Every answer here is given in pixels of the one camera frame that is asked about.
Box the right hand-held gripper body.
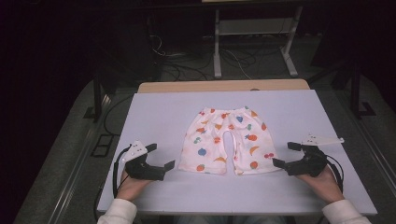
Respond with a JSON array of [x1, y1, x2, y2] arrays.
[[284, 133, 346, 178]]

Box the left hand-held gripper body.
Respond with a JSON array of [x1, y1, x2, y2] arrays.
[[120, 140, 166, 182]]

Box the white fruit print pants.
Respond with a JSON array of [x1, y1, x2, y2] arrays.
[[177, 105, 283, 176]]

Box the person's left hand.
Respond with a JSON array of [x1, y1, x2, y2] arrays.
[[115, 170, 153, 203]]

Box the person's right hand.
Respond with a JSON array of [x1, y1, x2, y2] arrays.
[[295, 165, 346, 205]]

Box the white table board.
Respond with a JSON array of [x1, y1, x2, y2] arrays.
[[96, 89, 378, 217]]

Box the black metal stand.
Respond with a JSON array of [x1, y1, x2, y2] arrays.
[[311, 60, 376, 119], [83, 74, 105, 123]]

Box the wooden table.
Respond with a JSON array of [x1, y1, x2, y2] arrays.
[[137, 78, 311, 94]]

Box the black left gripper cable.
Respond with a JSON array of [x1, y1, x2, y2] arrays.
[[93, 144, 133, 222]]

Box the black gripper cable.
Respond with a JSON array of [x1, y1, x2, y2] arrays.
[[325, 153, 346, 194], [93, 144, 133, 222]]

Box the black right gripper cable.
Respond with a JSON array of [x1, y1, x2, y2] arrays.
[[325, 153, 346, 194]]

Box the black floor frame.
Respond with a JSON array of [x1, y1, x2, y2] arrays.
[[91, 133, 121, 159]]

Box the black looped floor cable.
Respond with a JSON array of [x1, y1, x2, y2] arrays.
[[103, 93, 135, 136]]

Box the metal floor rail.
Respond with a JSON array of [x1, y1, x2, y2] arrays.
[[48, 92, 114, 224], [337, 90, 396, 190]]

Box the bundle of black floor cables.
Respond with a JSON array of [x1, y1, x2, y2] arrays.
[[148, 34, 260, 82]]

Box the white floor cable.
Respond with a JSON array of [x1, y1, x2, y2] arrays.
[[223, 48, 252, 80]]

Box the white metal table frame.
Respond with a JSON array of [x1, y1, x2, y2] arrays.
[[213, 6, 304, 79]]

